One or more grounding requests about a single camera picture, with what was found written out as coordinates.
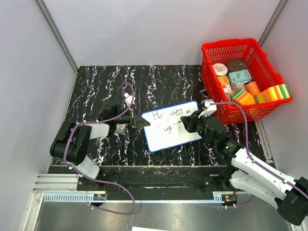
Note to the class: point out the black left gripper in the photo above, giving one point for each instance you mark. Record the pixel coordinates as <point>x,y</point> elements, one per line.
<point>136,120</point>

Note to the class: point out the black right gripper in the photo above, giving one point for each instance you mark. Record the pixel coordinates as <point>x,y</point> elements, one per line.
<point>194,119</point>

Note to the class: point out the blue framed whiteboard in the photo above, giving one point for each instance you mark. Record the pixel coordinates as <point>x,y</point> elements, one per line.
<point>166,130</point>

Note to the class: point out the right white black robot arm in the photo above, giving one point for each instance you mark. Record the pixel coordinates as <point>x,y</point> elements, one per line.
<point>250,174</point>

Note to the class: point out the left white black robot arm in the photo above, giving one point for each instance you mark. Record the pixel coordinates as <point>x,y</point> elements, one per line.
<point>72,140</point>

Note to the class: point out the orange pink package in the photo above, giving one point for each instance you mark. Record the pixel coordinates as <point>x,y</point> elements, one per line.
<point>224,81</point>

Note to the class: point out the white grey box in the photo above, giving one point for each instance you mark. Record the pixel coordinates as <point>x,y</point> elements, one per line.
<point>238,85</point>

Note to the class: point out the green yellow sponge box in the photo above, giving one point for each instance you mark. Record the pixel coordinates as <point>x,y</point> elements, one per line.
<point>242,97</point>

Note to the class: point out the white tape roll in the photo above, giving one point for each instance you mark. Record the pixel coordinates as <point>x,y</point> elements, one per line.
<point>220,69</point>

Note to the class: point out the teal box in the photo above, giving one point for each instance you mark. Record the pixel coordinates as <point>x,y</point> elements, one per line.
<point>239,76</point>

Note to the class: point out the orange cylinder package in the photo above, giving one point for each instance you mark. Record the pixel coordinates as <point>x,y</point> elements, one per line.
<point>252,88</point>

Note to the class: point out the brown round item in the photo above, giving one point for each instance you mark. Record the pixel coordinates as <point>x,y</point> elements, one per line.
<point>236,65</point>

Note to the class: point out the red plastic basket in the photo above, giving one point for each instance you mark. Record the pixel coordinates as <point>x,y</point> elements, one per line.
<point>259,68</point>

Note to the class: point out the yellow orange sponge pack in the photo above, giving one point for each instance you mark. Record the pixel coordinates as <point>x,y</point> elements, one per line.
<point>274,93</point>

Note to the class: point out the white paper sheet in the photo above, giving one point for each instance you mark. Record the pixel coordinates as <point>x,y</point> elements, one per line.
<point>145,229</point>

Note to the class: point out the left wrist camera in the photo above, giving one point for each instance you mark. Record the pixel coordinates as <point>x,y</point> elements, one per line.
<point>129,99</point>

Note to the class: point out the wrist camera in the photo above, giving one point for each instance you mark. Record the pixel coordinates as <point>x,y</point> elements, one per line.
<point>129,99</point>
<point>209,108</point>

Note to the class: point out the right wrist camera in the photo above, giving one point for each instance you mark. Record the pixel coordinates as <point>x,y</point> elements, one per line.
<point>209,108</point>

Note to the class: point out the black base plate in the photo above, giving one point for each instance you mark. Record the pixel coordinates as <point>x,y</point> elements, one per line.
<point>207,178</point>

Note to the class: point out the aluminium rail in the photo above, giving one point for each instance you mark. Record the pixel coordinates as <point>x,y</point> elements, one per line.
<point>56,183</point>

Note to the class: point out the white slotted cable duct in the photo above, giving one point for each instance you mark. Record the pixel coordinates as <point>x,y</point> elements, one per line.
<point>138,197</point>

